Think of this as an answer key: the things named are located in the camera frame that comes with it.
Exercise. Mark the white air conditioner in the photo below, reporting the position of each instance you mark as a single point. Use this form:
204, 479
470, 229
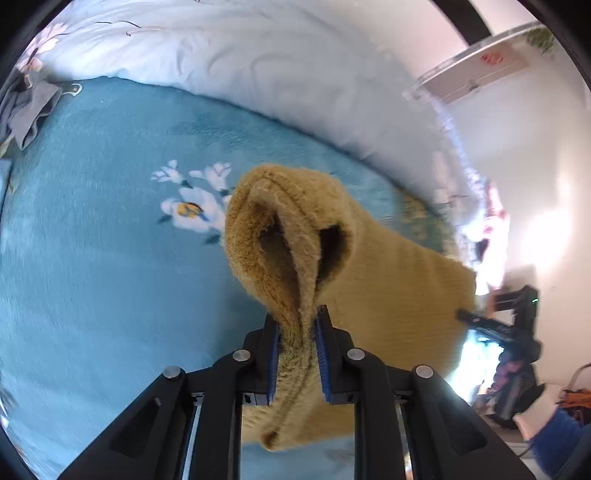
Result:
475, 74

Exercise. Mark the mustard yellow knit sweater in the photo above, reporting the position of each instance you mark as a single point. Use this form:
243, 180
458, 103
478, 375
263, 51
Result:
392, 286

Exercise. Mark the green plant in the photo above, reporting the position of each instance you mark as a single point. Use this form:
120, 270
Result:
540, 39

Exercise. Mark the person's right hand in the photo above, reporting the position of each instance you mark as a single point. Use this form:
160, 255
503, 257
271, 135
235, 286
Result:
507, 374

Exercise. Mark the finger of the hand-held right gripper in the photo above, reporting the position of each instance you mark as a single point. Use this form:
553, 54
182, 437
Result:
480, 323

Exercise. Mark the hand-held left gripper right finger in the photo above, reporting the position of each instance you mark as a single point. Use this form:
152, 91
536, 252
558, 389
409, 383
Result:
323, 360

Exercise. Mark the pale blue floral duvet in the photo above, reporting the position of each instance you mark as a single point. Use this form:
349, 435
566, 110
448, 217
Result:
231, 46

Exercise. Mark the orange object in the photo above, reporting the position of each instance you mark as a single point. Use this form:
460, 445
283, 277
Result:
577, 397

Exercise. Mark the dark grey garment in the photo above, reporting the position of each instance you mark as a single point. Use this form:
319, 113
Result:
32, 106

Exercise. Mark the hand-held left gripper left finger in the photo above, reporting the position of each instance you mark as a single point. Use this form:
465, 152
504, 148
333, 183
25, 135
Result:
272, 360

